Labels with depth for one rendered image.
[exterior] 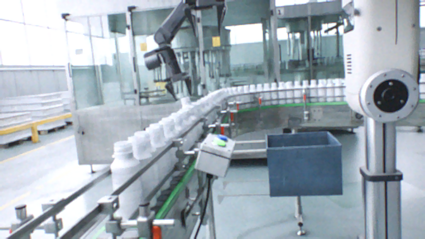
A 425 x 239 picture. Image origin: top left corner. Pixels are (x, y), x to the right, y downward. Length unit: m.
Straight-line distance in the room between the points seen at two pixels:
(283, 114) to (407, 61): 1.72
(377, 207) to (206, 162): 0.61
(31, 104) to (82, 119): 5.12
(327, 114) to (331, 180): 1.20
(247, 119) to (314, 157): 1.13
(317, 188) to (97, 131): 3.83
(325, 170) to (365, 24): 0.70
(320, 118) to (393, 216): 1.57
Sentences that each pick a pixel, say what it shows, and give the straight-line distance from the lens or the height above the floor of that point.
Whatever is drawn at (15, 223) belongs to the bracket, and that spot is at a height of 1.09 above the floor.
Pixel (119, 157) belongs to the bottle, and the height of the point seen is 1.14.
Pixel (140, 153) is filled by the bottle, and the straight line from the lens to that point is 0.80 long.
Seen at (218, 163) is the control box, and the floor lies 1.07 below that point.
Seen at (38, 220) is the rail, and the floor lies 1.11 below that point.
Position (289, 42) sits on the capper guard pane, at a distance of 6.39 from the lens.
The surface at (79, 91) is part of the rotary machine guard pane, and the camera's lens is 5.10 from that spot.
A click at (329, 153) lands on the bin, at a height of 0.91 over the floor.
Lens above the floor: 1.30
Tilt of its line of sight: 8 degrees down
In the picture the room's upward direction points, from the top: 5 degrees counter-clockwise
